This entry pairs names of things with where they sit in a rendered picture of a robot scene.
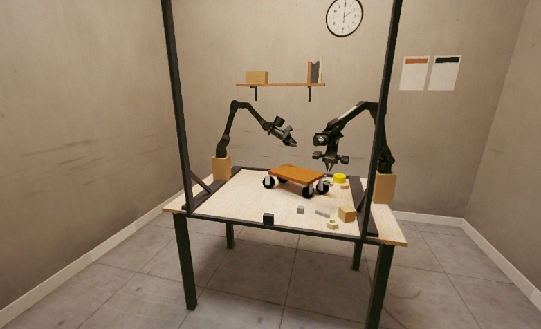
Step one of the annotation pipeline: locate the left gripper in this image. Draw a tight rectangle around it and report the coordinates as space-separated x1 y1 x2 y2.
275 130 297 147

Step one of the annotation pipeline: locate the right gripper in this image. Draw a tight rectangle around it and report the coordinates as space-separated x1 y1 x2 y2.
312 145 349 172

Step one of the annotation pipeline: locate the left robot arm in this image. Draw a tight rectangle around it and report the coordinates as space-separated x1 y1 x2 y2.
215 100 285 158

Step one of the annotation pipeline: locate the beige roll of tape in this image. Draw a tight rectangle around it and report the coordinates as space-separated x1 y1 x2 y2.
327 218 338 229

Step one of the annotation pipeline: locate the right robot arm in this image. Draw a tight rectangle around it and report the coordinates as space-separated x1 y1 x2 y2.
313 101 395 174

